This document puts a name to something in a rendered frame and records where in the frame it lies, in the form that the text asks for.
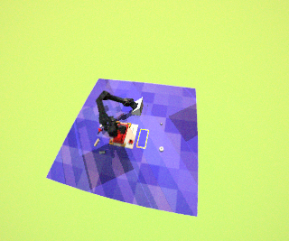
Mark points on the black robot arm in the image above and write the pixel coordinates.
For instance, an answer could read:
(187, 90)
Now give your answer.
(103, 116)

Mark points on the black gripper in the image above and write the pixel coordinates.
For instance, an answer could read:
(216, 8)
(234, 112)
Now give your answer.
(122, 129)

